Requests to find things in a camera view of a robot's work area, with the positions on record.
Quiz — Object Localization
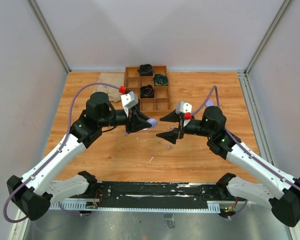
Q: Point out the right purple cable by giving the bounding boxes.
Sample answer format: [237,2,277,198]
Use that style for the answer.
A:
[184,85,300,215]

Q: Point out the purple earbud case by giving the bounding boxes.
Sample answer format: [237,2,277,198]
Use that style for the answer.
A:
[147,118,158,129]
[205,100,215,107]

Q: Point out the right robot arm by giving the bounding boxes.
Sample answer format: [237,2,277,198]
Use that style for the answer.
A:
[157,106,300,228]

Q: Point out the black rolled tie top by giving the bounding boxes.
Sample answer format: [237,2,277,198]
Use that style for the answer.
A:
[137,64,153,77]

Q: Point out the wooden compartment tray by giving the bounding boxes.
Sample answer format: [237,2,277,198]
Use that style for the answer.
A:
[124,64,172,117]

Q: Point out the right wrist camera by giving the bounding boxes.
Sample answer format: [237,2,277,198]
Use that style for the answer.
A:
[175,101,192,120]

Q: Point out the blue yellow rolled tie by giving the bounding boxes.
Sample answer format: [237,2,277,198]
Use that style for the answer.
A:
[153,73,169,87]

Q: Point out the black orange rolled tie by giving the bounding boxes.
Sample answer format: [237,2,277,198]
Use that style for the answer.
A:
[140,84,155,99]

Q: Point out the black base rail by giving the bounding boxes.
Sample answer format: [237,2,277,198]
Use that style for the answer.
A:
[86,181,235,211]

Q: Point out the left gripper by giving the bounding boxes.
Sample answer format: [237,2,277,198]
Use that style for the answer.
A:
[98,106,152,134]

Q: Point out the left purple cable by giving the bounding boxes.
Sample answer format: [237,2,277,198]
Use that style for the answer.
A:
[2,82,127,224]

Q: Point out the purple cable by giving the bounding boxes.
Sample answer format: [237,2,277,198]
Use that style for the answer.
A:
[2,82,127,224]
[184,85,300,215]

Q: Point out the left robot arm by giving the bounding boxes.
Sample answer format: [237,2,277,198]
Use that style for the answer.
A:
[7,91,157,221]

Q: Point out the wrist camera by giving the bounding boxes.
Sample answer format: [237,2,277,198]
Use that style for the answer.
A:
[175,101,192,120]
[120,91,139,117]

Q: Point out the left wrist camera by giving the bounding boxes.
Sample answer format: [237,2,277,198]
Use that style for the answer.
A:
[120,91,139,117]

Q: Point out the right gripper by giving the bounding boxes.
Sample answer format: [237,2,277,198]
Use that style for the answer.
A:
[156,109,214,144]

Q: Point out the beige folded cloth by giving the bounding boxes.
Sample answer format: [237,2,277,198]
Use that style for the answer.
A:
[92,72,125,103]

